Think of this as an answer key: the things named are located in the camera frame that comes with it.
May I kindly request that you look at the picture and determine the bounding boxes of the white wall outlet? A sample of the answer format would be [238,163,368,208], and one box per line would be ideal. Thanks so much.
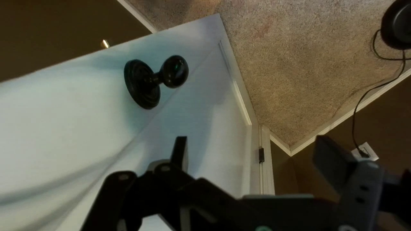
[351,142,381,163]

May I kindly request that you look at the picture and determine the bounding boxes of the white panel door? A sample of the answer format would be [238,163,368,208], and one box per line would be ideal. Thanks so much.
[0,13,259,231]

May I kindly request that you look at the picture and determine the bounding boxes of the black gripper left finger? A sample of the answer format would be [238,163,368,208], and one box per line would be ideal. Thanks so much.
[81,135,242,231]

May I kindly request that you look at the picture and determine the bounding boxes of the thin black lamp cable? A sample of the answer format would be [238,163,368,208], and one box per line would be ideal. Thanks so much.
[351,29,409,152]

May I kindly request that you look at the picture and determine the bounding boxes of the black round door knob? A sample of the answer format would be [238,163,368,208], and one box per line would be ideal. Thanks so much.
[124,54,191,111]

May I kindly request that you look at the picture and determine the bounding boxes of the black floor lamp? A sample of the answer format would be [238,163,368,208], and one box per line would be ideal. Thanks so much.
[379,0,411,50]

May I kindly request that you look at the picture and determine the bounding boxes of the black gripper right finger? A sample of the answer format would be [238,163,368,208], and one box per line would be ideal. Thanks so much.
[313,134,411,231]

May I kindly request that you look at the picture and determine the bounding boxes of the white door frame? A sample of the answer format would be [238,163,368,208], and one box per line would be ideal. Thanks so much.
[250,124,277,197]

